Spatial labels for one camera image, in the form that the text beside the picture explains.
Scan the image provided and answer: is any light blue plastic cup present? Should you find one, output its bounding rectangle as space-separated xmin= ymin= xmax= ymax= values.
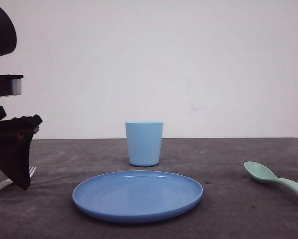
xmin=125 ymin=121 xmax=163 ymax=167

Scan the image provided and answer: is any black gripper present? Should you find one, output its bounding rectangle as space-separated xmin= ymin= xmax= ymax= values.
xmin=0 ymin=106 xmax=42 ymax=190

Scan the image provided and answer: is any mint green plastic spoon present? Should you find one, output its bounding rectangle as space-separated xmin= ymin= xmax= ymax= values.
xmin=244 ymin=161 xmax=298 ymax=196

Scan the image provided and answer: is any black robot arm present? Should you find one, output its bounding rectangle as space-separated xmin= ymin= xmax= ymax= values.
xmin=0 ymin=7 xmax=42 ymax=190

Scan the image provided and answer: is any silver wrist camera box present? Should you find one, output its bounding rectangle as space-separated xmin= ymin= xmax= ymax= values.
xmin=0 ymin=75 xmax=23 ymax=97

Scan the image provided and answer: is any blue plastic plate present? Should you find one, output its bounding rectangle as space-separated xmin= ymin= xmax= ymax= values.
xmin=72 ymin=170 xmax=203 ymax=224

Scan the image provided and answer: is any white plastic fork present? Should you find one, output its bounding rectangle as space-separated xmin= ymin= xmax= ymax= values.
xmin=0 ymin=166 xmax=37 ymax=191

